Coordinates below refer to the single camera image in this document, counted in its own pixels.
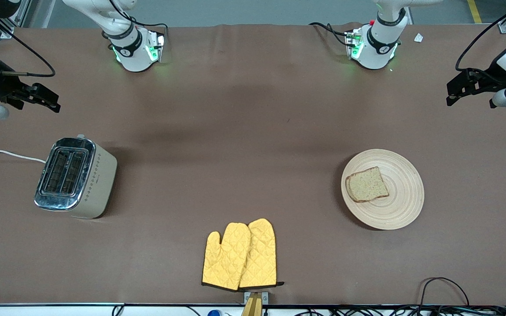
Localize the black base cable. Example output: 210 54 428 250
108 0 169 34
309 22 355 47

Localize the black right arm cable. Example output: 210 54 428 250
0 17 56 78

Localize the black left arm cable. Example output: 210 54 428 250
455 0 506 72

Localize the black right base cable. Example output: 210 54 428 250
108 0 169 34

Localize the white table edge rail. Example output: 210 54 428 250
0 303 506 316

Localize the black cable loop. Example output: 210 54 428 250
417 277 470 308

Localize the yellow quilted mitt with thumb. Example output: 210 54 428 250
202 223 252 291

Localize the round light wooden plate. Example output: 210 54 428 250
341 149 425 230

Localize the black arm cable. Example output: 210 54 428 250
455 0 506 72
0 17 56 78

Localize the grey clamp with wooden bar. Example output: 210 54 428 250
241 291 269 316

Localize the yellow quilted mitt black loop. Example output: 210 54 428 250
238 218 285 289

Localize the beige chrome two-slot toaster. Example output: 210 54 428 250
34 134 118 219

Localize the white toaster power cord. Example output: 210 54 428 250
0 148 46 164

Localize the brown table cover sheet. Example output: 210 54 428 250
0 23 506 306

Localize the black cable tangle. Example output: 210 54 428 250
279 305 506 316

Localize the black left base cable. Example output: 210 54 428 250
309 22 355 47

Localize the brown bread slice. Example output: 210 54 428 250
345 166 390 203

